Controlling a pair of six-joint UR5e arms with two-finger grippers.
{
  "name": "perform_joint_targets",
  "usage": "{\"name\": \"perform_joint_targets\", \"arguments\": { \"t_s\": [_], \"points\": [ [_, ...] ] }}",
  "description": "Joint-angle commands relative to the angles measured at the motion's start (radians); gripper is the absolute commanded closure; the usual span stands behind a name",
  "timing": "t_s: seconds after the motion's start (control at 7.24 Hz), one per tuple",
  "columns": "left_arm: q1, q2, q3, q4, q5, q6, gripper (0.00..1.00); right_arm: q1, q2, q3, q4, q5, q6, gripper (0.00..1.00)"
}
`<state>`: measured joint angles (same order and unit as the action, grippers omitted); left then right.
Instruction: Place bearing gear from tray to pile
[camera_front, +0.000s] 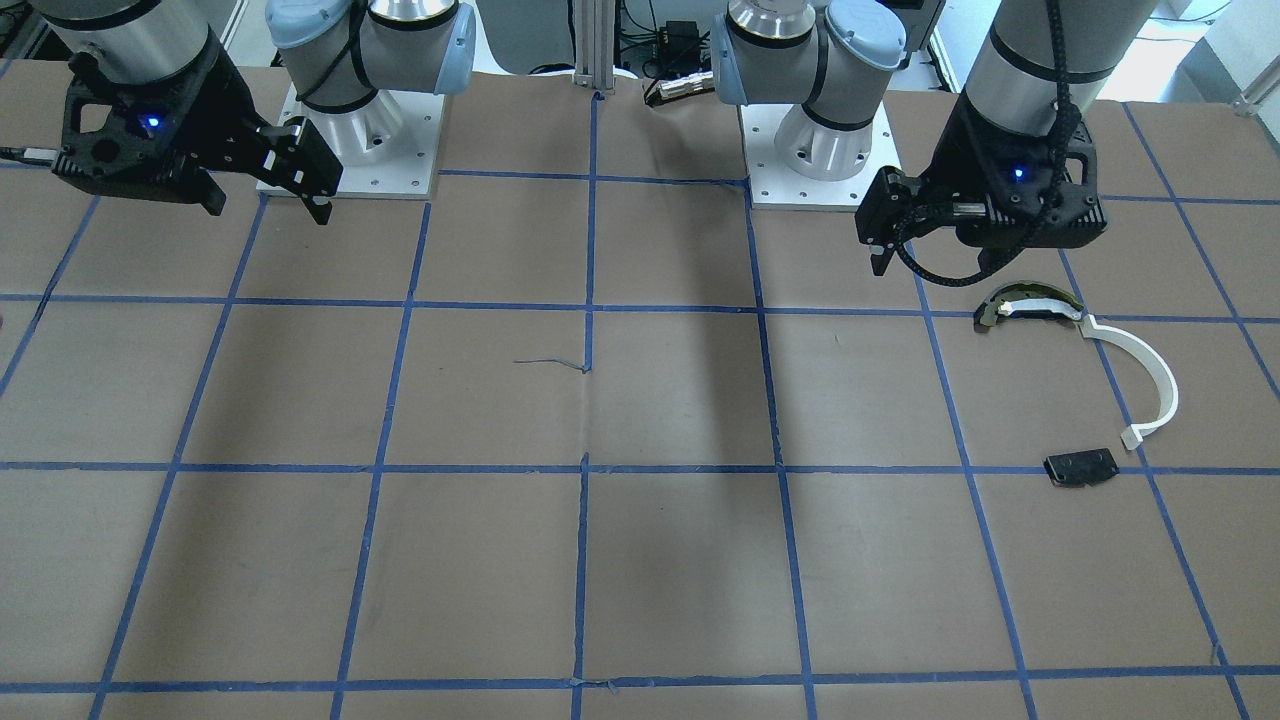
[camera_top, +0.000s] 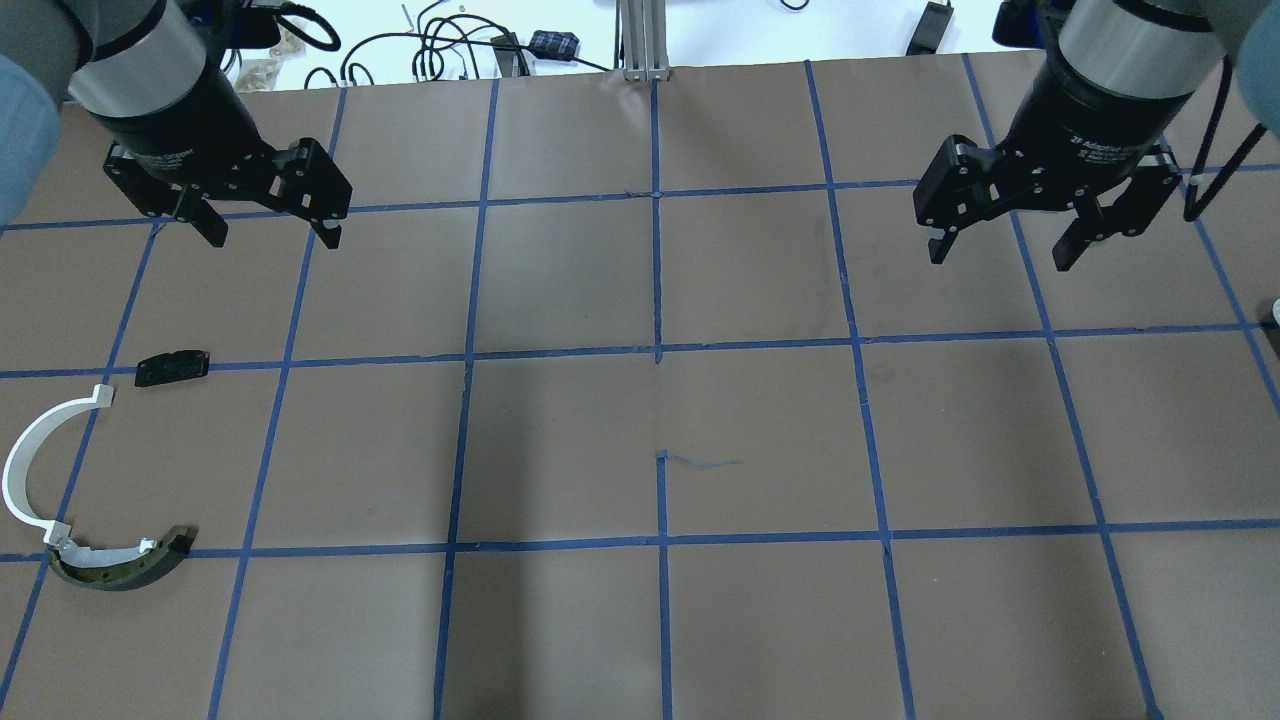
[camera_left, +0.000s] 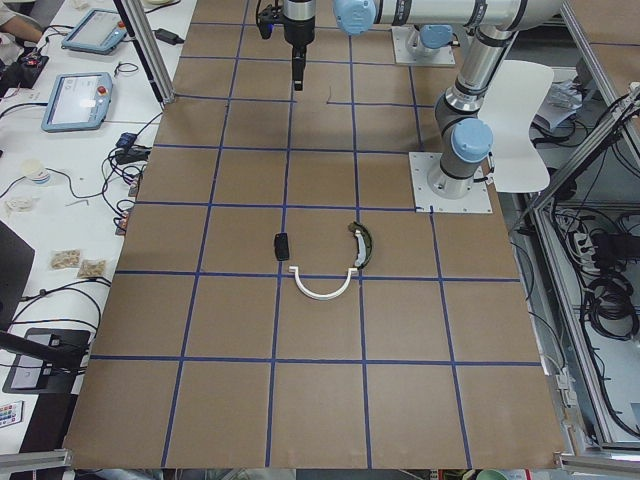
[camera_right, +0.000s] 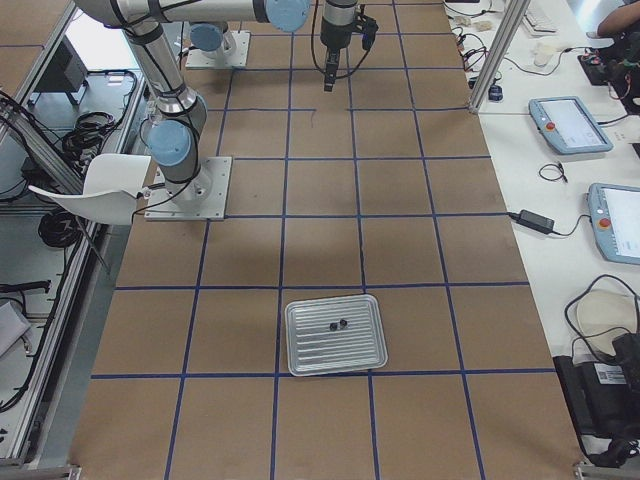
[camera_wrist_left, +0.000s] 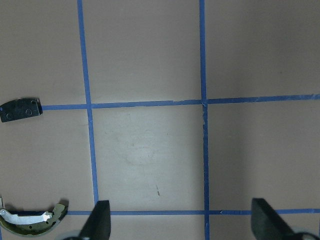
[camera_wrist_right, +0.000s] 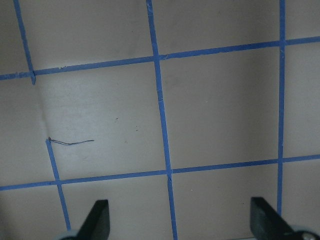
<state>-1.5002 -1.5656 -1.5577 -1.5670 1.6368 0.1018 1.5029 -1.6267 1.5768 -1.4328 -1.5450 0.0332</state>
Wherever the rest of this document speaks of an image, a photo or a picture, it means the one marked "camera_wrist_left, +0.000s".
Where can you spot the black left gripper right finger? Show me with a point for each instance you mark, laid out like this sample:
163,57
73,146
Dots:
266,224

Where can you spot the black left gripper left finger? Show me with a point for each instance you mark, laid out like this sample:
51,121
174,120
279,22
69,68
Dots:
98,225

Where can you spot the olive brake shoe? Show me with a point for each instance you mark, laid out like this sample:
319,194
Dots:
33,223

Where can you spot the black brake pad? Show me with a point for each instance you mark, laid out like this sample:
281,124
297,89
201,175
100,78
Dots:
21,108

